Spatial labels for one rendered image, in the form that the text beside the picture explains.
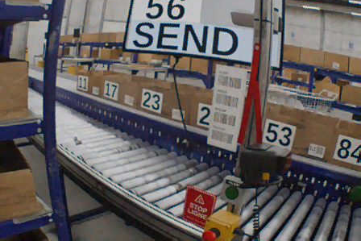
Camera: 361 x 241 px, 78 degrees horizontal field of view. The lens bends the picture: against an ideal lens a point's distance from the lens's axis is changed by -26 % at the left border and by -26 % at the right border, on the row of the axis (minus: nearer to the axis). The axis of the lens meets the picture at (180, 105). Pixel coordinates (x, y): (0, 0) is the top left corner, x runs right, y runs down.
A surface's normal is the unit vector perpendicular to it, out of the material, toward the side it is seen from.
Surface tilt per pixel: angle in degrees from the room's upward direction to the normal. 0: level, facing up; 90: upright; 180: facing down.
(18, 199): 91
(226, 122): 90
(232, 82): 90
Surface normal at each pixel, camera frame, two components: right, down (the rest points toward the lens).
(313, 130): -0.62, 0.09
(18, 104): 0.77, 0.20
